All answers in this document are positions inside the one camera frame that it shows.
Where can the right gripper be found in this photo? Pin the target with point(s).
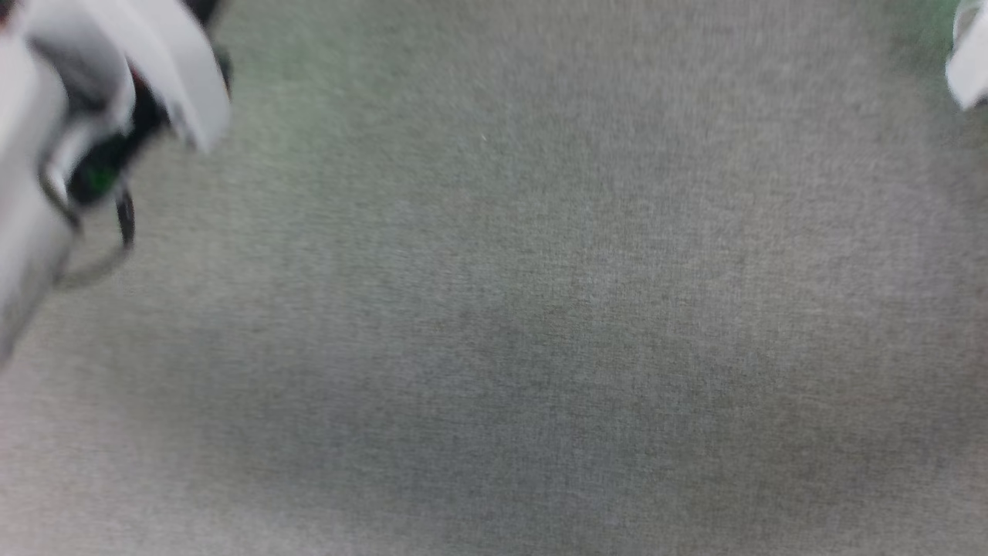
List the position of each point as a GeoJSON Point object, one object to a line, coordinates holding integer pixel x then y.
{"type": "Point", "coordinates": [969, 66]}

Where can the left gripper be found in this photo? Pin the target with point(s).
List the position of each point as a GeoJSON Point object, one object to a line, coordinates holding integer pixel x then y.
{"type": "Point", "coordinates": [166, 62]}

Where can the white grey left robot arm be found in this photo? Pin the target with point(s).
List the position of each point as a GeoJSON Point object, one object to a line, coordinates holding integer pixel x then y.
{"type": "Point", "coordinates": [31, 154]}

